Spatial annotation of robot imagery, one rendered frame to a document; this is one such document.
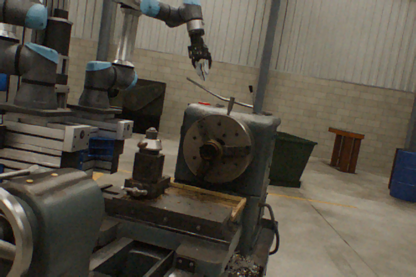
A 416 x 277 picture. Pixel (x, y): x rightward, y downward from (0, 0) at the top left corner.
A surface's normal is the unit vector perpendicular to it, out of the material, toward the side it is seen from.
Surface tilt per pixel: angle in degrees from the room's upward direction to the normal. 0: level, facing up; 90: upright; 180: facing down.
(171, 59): 90
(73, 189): 37
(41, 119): 90
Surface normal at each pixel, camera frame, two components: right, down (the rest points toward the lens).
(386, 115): 0.00, 0.11
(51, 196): 0.69, -0.66
